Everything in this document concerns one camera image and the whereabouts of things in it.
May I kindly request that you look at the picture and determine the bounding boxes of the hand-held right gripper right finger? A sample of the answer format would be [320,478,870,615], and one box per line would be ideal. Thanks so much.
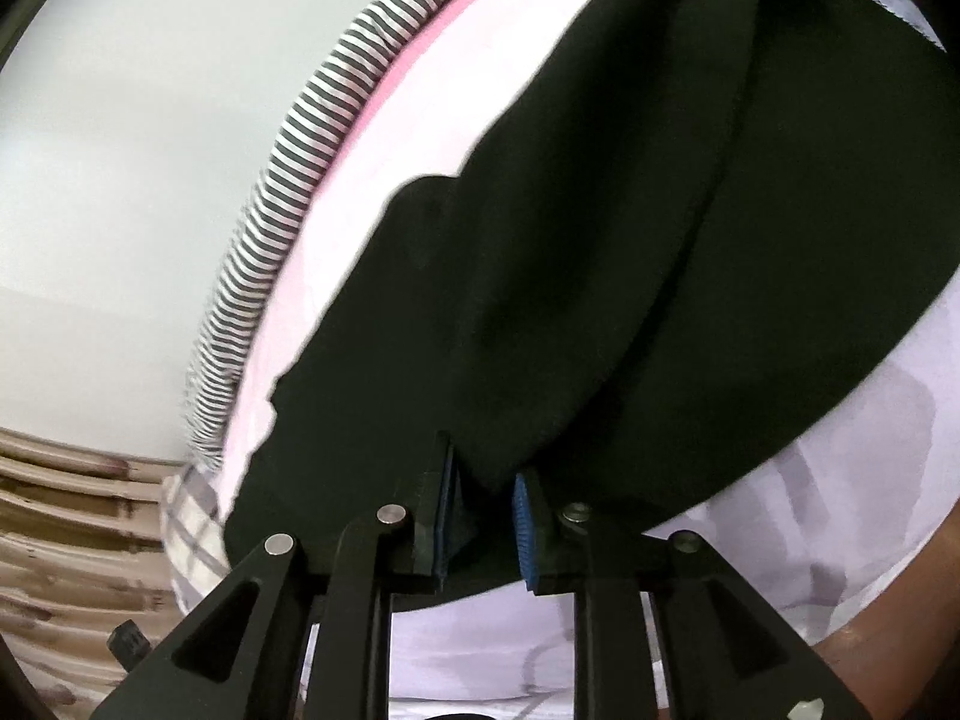
[512,469,875,720]

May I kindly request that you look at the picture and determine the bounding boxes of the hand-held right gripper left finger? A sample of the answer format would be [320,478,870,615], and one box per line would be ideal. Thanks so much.
[97,431,482,720]

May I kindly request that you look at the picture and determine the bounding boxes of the black pants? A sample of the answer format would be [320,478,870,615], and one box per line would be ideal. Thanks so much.
[223,0,960,612]

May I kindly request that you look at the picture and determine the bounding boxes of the white grey plaid cloth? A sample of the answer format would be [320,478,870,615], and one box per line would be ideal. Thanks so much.
[160,461,241,616]

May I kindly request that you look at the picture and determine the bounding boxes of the pink checked bed sheet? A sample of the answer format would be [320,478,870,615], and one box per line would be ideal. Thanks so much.
[169,0,960,720]

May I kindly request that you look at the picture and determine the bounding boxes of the brown wooden bed frame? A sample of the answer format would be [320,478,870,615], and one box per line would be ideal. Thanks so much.
[814,495,960,720]

